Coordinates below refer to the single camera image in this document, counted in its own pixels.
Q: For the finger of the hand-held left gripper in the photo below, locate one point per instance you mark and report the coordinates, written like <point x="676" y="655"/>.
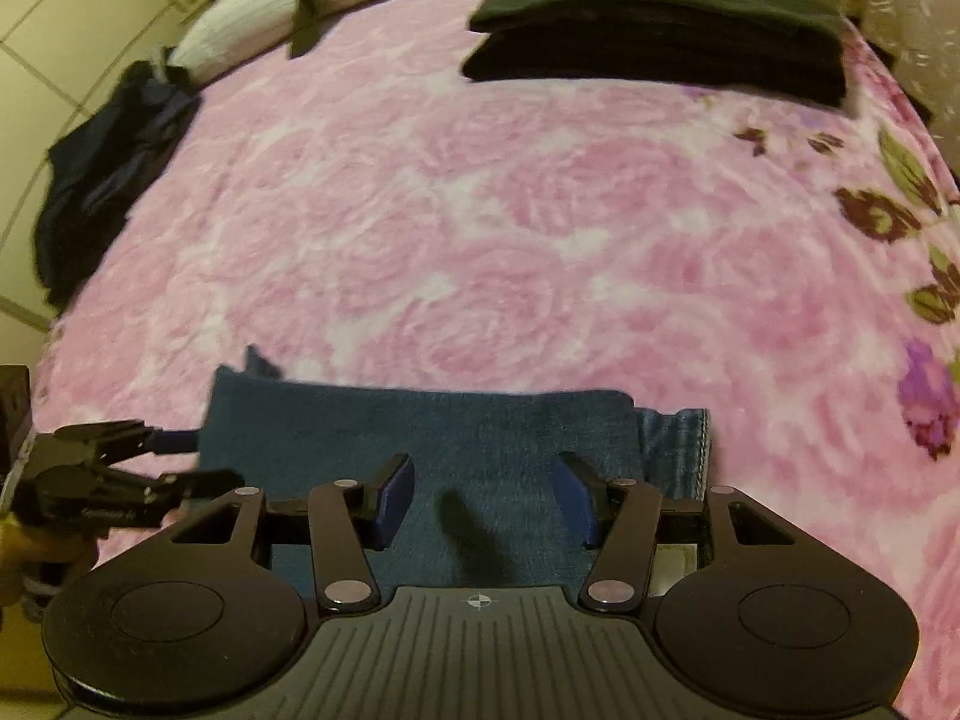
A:
<point x="176" y="442"/>
<point x="195" y="484"/>

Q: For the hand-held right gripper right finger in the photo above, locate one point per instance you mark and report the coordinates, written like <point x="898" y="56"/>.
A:
<point x="577" y="491"/>

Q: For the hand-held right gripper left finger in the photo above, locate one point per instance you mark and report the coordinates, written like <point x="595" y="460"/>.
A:
<point x="397" y="495"/>

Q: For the blue jeans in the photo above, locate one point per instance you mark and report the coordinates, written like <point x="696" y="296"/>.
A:
<point x="465" y="435"/>

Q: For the pile of dark clothes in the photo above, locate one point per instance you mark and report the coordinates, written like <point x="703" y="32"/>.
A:
<point x="105" y="165"/>

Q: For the person's left hand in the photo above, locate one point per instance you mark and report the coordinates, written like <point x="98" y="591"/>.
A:
<point x="15" y="551"/>

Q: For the pink floral blanket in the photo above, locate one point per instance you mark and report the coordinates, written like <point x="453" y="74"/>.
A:
<point x="487" y="202"/>

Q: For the grey striped duvet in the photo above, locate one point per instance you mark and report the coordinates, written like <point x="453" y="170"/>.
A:
<point x="247" y="15"/>

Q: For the folded black garment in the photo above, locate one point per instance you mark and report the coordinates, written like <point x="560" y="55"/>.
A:
<point x="637" y="60"/>

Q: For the black smartphone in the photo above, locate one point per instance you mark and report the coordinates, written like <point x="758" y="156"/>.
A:
<point x="307" y="19"/>

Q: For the cream wardrobe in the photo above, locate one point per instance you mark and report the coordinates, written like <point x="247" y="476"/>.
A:
<point x="45" y="15"/>

